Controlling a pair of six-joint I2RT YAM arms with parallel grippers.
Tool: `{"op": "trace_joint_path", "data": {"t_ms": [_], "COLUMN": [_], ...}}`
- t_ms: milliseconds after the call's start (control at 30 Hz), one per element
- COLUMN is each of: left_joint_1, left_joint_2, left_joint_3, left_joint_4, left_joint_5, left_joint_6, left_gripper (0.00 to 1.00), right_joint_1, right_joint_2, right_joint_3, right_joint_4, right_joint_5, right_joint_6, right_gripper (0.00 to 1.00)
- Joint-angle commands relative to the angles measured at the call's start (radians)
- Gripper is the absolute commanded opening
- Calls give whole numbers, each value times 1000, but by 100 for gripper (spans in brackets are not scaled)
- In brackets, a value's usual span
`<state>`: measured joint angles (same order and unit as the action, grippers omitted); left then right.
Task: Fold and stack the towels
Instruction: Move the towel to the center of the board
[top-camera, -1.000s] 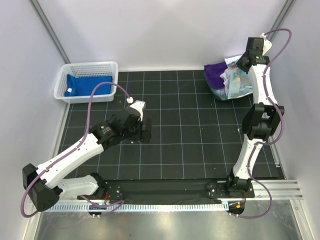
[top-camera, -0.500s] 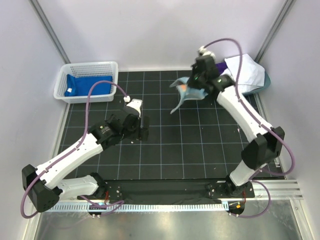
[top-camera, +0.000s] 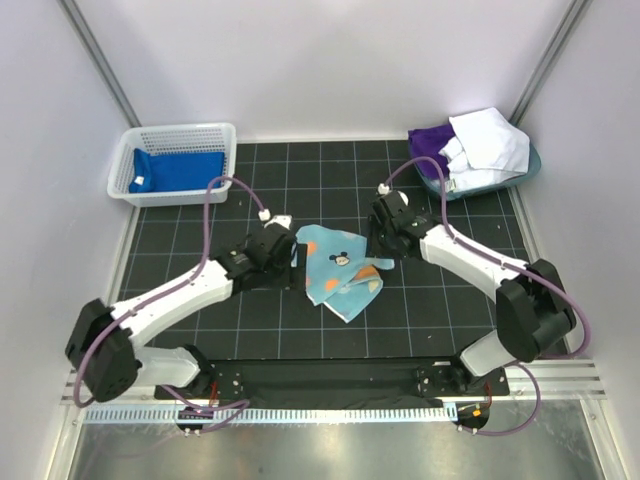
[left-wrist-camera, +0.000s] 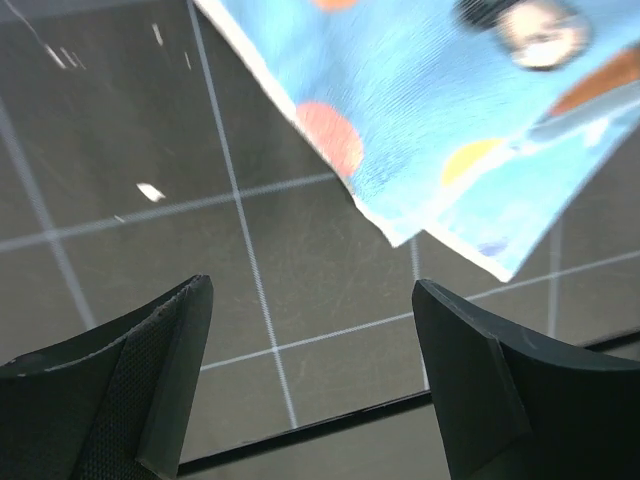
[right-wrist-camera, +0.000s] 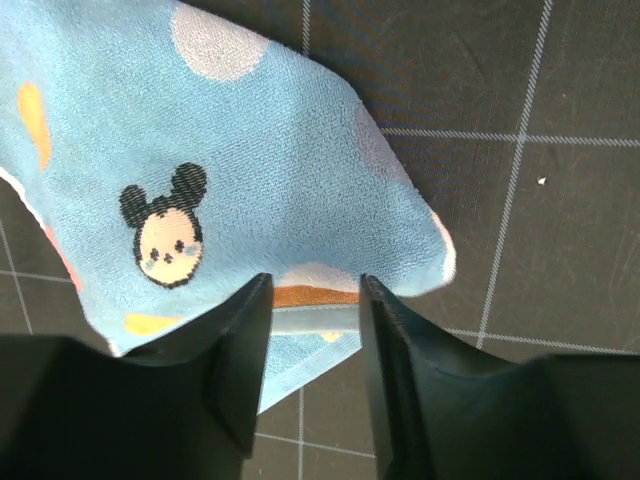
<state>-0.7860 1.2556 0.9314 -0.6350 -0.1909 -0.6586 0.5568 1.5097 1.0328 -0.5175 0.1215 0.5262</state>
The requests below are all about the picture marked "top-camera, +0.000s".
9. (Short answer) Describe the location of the aluminium frame rail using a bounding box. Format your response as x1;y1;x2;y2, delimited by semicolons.
60;359;607;406

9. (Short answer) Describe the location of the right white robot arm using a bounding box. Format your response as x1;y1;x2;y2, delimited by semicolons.
367;184;577;396

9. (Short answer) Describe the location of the white towel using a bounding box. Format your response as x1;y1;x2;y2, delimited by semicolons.
439;107;530;194

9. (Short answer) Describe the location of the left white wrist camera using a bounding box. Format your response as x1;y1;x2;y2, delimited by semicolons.
258;209;292;230

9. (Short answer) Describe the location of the blue towel container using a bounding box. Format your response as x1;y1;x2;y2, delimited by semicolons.
415;146;542;202

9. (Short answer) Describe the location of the purple towel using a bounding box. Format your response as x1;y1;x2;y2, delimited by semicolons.
408;123;455;178

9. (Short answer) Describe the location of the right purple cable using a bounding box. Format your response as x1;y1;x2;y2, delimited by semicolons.
377;157;594;436

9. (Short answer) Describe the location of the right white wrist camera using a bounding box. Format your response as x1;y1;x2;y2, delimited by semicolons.
377;183;409;205

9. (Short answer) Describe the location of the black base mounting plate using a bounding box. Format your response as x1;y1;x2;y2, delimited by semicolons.
178;357;509;408

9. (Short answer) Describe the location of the white slotted cable duct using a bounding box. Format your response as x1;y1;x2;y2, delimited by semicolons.
84;403;458;425

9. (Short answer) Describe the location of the black grid mat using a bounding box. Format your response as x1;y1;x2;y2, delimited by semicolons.
92;140;571;364

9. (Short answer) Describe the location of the blue microfiber towel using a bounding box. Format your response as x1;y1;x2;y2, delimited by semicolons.
129;149;225;194

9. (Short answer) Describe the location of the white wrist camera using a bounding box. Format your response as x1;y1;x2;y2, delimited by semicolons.
377;183;409;205
258;209;292;230

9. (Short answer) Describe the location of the light blue cartoon towel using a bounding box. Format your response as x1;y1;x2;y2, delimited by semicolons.
296;224;395;323

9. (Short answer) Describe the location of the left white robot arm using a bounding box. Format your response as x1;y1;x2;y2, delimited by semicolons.
65;215;306;407

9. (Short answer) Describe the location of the white perforated plastic basket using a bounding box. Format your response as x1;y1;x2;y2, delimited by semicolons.
107;123;237;208

